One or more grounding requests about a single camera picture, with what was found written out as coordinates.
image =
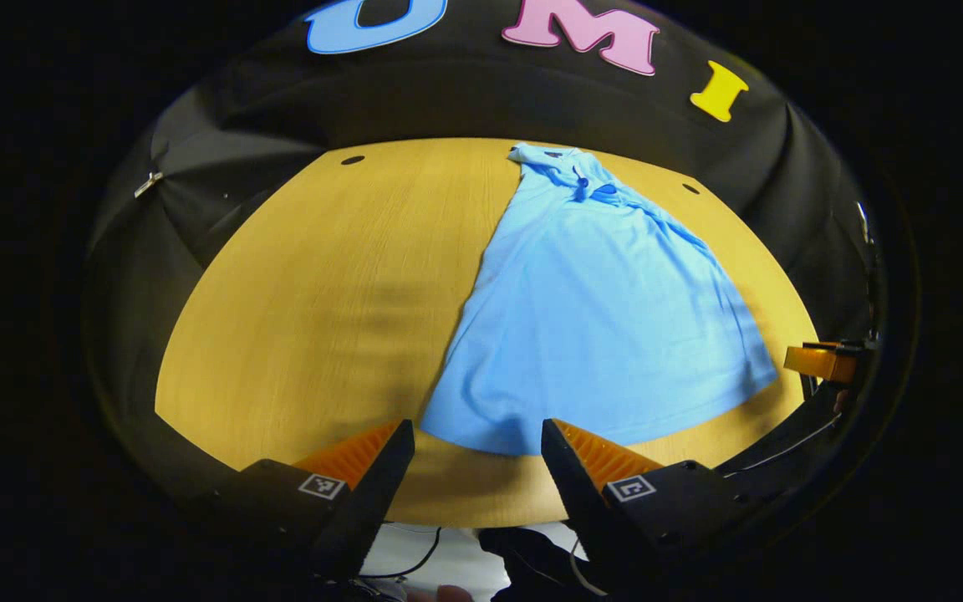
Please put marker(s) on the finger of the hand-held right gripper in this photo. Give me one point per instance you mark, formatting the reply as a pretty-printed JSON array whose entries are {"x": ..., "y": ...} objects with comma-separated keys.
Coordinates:
[{"x": 820, "y": 361}]

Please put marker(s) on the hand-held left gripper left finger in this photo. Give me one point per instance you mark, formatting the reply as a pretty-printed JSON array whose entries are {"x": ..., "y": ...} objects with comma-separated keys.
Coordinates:
[{"x": 369, "y": 510}]

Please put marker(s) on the black backdrop cloth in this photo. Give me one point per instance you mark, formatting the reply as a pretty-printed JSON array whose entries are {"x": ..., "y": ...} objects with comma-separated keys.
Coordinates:
[{"x": 490, "y": 92}]

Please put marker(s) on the silver backdrop clip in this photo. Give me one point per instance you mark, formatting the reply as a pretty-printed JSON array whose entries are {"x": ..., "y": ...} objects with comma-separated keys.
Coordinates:
[{"x": 148, "y": 184}]

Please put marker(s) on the light blue T-shirt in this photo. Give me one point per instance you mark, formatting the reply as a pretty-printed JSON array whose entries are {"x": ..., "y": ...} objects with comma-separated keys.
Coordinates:
[{"x": 598, "y": 318}]

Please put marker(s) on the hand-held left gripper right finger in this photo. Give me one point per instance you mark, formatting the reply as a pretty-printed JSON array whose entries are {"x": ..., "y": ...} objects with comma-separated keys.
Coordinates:
[{"x": 582, "y": 510}]

